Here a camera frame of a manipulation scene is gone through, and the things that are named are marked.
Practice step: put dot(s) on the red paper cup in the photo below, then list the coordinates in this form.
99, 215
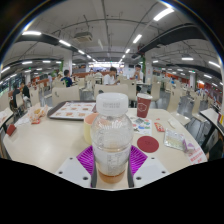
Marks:
143, 107

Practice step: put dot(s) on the ceiling air conditioner unit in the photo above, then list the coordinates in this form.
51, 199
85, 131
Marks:
82, 36

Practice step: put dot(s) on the small red box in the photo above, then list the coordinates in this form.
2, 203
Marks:
11, 129

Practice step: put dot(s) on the person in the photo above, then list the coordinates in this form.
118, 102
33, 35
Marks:
109, 78
15, 95
138, 74
67, 80
25, 90

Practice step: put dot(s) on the group of ceiling lights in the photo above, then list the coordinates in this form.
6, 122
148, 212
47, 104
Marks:
163, 14

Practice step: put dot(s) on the pale yellow mug, pink inside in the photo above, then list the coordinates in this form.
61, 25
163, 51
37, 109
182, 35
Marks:
87, 128

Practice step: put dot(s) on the colourful printed leaflet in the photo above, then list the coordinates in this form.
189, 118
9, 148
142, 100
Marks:
141, 126

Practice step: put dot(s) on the group of beige chairs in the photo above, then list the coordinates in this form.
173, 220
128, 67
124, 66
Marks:
65, 95

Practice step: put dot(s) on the dark food tray, paper liner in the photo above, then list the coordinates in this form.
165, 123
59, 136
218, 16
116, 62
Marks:
70, 110

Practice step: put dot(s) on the clear white-capped drink bottle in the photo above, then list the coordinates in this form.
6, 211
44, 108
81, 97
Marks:
111, 133

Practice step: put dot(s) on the beige neighbouring table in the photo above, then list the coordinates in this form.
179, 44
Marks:
210, 116

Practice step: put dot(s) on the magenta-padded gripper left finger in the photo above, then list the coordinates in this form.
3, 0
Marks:
71, 170

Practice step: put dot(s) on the flat round red coaster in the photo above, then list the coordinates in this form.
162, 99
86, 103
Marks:
147, 144

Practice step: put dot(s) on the red sauce packet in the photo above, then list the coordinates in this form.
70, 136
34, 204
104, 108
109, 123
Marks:
159, 127

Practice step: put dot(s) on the clear plastic bag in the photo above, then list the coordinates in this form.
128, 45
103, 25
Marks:
175, 139

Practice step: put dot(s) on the crumpled food wrapper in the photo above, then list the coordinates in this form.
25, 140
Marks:
36, 114

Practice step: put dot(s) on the white red printed paper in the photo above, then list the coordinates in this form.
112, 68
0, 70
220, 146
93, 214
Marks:
196, 155

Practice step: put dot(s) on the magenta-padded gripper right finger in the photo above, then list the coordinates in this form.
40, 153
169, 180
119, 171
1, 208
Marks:
151, 170

